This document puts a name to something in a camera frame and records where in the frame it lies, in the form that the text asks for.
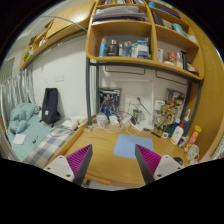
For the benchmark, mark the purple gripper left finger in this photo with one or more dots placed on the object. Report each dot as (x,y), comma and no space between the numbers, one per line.
(79,162)

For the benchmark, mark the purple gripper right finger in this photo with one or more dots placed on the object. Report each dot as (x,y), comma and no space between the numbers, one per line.
(148,162)

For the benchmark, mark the blue mouse pad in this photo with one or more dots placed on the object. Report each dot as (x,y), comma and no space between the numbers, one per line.
(125,145)

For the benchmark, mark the black computer mouse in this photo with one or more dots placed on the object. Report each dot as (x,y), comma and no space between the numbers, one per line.
(178,160)

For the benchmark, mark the plaid blanket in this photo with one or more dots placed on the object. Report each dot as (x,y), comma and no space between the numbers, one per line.
(48,147)

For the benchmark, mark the white glue bottle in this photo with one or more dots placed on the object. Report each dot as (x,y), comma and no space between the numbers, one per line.
(177,134)

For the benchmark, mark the white power strip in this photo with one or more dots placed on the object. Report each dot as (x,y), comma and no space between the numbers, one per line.
(130,121)

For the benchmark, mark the white mug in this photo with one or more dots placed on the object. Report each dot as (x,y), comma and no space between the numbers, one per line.
(193,154)

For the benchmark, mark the groot figurine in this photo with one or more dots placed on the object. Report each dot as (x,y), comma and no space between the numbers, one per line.
(163,120)

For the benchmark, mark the yellow snack tube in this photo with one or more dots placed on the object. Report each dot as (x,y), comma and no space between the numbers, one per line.
(192,139)

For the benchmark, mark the black backpack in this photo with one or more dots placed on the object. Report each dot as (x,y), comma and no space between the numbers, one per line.
(50,112)

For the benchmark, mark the white notebook on bed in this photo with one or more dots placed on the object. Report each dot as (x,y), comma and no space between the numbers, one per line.
(19,139)

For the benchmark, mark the robot model box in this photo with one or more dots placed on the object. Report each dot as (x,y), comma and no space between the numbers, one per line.
(109,100)

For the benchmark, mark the teal pillow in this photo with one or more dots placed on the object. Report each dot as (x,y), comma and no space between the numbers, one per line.
(20,116)

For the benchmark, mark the grey curtain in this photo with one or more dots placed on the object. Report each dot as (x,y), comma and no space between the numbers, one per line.
(15,90)

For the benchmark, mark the dark metal bottle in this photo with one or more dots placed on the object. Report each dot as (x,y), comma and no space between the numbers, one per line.
(113,48)

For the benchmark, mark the blue box on shelf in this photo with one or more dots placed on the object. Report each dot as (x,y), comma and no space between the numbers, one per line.
(142,49)

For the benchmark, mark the wooden shelf unit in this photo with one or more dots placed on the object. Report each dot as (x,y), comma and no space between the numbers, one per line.
(172,45)

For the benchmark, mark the stack of papers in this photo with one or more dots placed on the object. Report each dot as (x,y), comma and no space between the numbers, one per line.
(119,12)

